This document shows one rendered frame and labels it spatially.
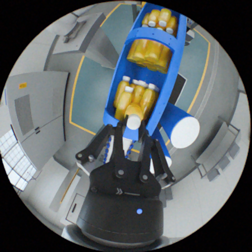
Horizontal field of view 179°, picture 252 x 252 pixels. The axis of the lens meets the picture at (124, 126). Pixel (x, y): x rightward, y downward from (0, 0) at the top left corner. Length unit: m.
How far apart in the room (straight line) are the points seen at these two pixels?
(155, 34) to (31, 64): 2.82
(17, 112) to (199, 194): 4.86
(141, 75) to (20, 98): 1.59
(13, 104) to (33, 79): 0.49
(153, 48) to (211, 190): 3.49
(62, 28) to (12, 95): 1.12
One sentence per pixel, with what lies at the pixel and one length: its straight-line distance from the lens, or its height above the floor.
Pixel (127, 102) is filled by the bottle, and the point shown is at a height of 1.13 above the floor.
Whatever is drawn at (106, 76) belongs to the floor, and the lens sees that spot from 1.62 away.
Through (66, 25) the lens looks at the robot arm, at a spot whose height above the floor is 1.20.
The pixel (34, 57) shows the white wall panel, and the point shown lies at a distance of 2.93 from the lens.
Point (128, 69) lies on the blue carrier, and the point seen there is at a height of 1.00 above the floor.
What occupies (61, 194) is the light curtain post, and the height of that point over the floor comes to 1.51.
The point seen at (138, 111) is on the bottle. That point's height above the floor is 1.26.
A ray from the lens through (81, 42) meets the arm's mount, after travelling 0.65.
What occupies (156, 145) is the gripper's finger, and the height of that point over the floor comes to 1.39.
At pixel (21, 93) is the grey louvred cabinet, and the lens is 1.57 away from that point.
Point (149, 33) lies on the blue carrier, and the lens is 0.36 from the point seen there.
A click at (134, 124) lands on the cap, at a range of 0.22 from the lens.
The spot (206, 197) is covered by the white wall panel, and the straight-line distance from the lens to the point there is 3.50.
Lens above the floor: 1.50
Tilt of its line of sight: 62 degrees down
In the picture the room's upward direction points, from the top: 164 degrees counter-clockwise
